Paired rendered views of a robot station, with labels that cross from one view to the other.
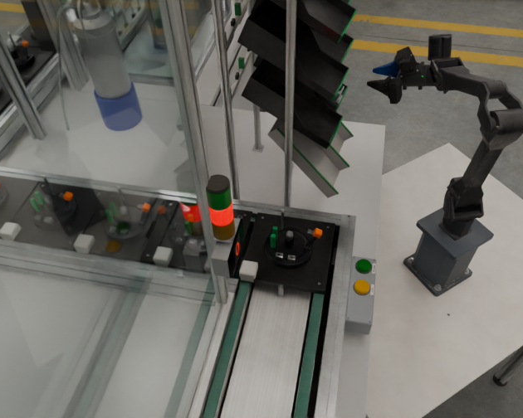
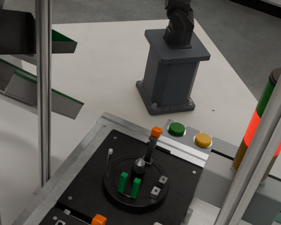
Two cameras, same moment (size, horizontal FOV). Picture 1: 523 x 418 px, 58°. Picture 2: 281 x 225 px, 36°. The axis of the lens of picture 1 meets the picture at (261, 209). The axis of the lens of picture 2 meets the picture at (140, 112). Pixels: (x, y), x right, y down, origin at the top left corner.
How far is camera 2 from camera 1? 1.02 m
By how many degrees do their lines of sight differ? 58
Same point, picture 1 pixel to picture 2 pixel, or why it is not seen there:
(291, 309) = (206, 219)
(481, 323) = (224, 96)
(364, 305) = (224, 147)
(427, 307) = (203, 119)
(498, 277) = not seen: hidden behind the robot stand
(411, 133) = not seen: outside the picture
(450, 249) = (200, 54)
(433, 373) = not seen: hidden behind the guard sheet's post
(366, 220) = (84, 119)
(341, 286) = (195, 157)
